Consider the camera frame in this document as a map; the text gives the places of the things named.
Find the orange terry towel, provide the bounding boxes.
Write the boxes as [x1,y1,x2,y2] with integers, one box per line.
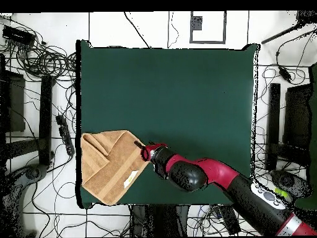
[80,130,150,206]

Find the dark green table cloth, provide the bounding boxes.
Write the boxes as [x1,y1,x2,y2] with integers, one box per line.
[75,39,259,209]

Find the long black power strip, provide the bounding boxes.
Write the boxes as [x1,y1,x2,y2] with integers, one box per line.
[55,114,76,157]

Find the black stand base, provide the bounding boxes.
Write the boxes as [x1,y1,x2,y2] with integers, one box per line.
[269,169,311,200]
[24,163,48,181]

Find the black box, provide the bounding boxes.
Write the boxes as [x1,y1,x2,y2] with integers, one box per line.
[0,70,26,133]
[282,83,313,150]

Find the yellow-green ball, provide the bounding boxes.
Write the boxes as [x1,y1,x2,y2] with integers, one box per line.
[274,187,290,198]

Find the black power adapter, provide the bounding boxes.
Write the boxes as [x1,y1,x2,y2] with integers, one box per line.
[277,64,293,84]

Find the black pole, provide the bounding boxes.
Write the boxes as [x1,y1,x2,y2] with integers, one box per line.
[261,11,317,45]

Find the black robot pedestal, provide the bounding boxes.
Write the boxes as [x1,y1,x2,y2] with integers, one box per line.
[129,204,190,237]

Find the tangled black cables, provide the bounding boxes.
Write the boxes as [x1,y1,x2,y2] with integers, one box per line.
[0,14,77,79]
[186,204,259,236]

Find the black frame bar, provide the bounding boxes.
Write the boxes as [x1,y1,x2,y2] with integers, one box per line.
[38,74,54,167]
[265,82,281,171]

